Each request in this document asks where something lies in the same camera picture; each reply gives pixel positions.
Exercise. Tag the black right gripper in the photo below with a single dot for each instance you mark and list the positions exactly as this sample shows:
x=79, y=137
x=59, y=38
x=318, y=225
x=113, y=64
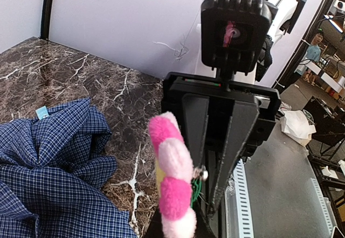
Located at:
x=233, y=118

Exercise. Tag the pink pompom brooch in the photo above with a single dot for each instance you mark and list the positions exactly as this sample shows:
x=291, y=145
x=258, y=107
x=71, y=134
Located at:
x=174, y=174

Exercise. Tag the blue checked shirt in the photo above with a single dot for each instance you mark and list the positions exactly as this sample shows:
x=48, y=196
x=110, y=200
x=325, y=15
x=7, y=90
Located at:
x=52, y=170

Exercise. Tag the crumpled white plastic bag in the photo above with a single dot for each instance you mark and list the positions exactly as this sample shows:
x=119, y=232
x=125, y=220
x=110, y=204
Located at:
x=296, y=126

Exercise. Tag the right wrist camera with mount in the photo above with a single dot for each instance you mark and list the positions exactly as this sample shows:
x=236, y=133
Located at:
x=233, y=33

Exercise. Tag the white slotted cable duct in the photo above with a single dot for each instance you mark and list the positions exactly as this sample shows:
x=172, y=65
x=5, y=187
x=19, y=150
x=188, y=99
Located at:
x=238, y=217

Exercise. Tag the right black frame post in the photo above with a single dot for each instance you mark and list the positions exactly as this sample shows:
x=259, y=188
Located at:
x=45, y=20

